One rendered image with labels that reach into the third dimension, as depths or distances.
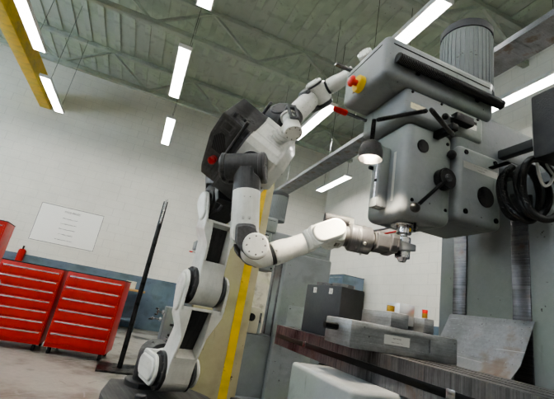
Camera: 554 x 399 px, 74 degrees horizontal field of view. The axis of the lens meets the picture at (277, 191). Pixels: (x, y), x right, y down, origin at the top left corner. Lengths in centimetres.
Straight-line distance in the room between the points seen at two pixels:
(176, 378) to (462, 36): 173
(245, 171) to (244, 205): 12
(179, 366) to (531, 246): 130
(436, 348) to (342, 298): 40
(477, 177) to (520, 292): 38
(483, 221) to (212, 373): 205
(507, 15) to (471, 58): 604
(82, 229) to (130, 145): 246
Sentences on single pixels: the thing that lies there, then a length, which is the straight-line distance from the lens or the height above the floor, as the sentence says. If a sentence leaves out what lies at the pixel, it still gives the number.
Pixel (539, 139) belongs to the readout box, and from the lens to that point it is 131.
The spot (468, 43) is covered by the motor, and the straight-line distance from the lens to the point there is 171.
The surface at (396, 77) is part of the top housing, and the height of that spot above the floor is 174.
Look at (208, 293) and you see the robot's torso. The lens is 149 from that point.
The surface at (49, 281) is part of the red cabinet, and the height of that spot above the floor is 83.
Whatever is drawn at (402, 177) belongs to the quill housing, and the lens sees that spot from 120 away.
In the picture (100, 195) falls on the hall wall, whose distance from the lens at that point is 1023.
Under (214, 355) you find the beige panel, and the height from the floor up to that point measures 62.
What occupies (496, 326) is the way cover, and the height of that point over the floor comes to 105.
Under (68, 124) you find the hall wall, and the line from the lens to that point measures 1086.
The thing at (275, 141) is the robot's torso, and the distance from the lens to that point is 137.
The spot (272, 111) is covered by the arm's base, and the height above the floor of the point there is 174.
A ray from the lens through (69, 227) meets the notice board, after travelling 1015.
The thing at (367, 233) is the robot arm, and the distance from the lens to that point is 118.
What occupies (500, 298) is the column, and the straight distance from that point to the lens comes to 147.
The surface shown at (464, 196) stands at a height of 142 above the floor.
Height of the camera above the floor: 97
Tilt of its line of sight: 18 degrees up
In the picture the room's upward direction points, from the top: 10 degrees clockwise
